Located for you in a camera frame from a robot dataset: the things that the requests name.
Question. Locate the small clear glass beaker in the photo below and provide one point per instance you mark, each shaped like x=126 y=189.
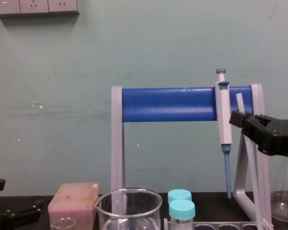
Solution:
x=62 y=225

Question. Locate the white and blue pipette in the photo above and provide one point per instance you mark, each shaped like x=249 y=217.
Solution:
x=224 y=119

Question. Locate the large clear glass beaker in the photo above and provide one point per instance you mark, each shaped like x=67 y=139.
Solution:
x=132 y=215

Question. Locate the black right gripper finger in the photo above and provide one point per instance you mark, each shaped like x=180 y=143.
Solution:
x=263 y=119
x=247 y=124

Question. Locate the grey wall socket panel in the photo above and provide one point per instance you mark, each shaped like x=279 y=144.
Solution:
x=34 y=6

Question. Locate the grey tube rack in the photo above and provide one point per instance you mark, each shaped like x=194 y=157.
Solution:
x=225 y=226

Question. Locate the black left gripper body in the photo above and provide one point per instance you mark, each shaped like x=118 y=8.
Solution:
x=0 y=218

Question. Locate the black table cloth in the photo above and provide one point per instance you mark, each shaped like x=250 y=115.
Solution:
x=206 y=206

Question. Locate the clear glass conical flask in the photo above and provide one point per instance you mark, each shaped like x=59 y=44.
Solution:
x=284 y=206

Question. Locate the pink pipette tip box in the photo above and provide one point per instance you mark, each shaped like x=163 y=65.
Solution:
x=73 y=201

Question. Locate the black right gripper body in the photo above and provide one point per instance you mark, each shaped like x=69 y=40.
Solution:
x=284 y=137

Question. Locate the grey and blue pipette stand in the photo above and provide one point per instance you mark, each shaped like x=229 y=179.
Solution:
x=168 y=104

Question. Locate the teal capped sample vial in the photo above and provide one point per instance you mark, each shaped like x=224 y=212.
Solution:
x=179 y=195
x=182 y=212

